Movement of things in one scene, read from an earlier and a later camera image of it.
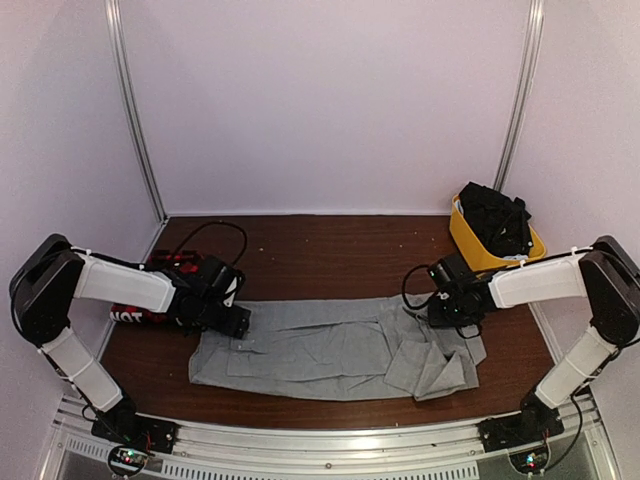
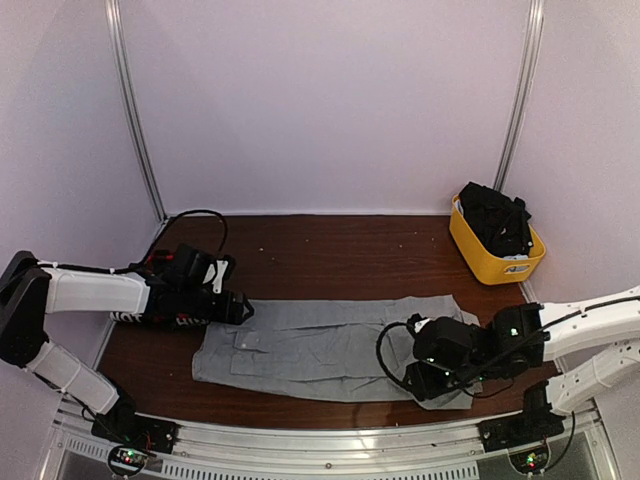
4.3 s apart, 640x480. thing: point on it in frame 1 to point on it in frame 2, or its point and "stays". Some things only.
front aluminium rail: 396,451 stays
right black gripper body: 450,316 to 439,385
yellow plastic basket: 477,258 stays
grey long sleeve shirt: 377,348 stays
